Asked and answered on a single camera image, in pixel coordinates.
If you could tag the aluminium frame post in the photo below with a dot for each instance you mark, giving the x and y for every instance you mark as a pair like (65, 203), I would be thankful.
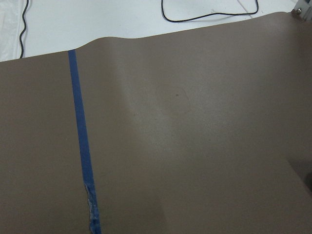
(303, 10)

